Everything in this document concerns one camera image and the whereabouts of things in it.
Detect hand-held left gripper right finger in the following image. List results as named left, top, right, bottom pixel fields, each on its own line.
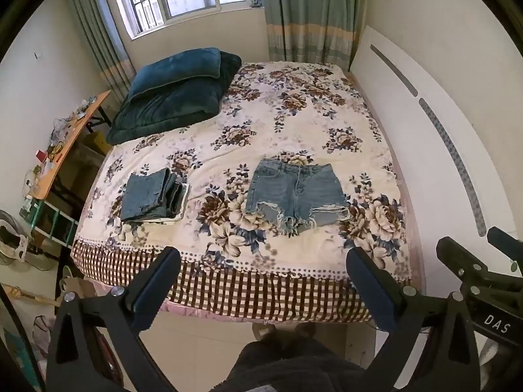
left=346, top=247, right=481, bottom=392

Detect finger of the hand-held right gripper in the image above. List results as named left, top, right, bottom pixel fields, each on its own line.
left=436, top=236, right=523, bottom=295
left=487, top=226, right=523, bottom=264

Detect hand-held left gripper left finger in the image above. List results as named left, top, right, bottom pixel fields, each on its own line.
left=45, top=247, right=181, bottom=392

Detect ripped denim shorts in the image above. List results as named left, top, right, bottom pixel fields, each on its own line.
left=245, top=158, right=352, bottom=235

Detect person's dark fleece pants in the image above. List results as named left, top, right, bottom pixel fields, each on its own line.
left=226, top=333, right=370, bottom=392

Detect folded dark blue jeans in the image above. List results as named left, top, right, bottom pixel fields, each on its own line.
left=120, top=167, right=184, bottom=223

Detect white headboard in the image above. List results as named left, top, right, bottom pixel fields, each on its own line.
left=349, top=25, right=516, bottom=295

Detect green shelf rack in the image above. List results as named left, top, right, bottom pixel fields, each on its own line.
left=30, top=199, right=79, bottom=248

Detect white floor fan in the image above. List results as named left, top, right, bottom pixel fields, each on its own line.
left=0, top=209, right=54, bottom=272

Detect yellow box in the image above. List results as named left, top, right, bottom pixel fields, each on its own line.
left=81, top=131, right=110, bottom=156

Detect cluttered wooden desk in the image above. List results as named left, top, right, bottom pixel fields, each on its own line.
left=22, top=90, right=113, bottom=213

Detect bed with floral sheet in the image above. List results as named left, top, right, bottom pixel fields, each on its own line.
left=70, top=61, right=413, bottom=323

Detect folded teal quilt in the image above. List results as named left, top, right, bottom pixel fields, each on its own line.
left=106, top=48, right=243, bottom=145

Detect green striped curtain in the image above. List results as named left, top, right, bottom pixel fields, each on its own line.
left=65, top=0, right=137, bottom=109
left=260, top=0, right=367, bottom=72

